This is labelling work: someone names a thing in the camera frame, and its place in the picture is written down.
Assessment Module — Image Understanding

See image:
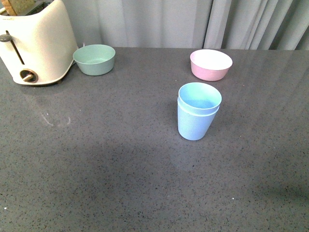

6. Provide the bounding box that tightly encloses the grey curtain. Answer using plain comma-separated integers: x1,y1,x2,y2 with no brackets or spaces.
64,0,309,50

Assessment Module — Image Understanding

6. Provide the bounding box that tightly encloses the blue cup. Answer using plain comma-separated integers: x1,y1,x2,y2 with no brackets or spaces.
178,82,222,115
177,97,219,141

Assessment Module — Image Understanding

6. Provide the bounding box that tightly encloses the green bowl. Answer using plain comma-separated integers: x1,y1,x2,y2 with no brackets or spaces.
73,44,116,76

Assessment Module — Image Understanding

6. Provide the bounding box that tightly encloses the pink bowl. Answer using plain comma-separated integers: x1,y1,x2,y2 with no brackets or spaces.
190,49,233,82

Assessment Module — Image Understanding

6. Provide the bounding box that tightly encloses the brown bread slice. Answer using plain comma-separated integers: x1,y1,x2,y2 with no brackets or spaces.
1,0,35,16

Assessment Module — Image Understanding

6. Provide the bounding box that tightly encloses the cream white toaster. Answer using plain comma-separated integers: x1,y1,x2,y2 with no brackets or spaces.
0,0,78,85

